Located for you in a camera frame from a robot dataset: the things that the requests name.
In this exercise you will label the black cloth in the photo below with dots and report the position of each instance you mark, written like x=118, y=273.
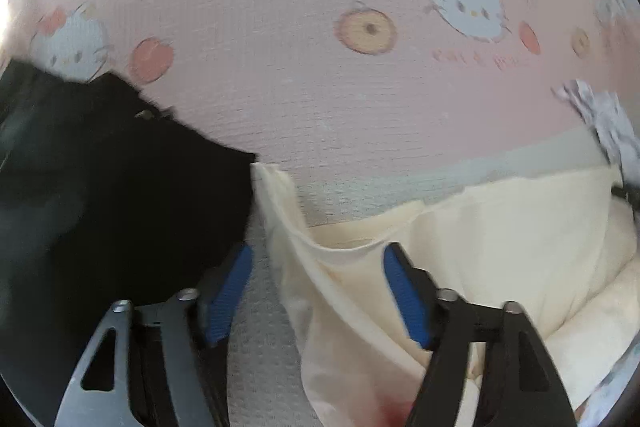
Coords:
x=100, y=207

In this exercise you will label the pink and cream shirt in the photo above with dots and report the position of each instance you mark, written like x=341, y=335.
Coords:
x=450, y=257

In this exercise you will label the sofa with cat print cover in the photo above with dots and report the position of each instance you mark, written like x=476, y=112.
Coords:
x=325, y=57

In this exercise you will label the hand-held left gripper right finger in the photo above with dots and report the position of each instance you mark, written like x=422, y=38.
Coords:
x=405, y=302

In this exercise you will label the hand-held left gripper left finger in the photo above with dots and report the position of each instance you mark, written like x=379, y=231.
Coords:
x=227, y=297

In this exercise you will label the white shirt with navy trim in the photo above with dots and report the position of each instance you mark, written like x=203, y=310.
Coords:
x=605, y=122

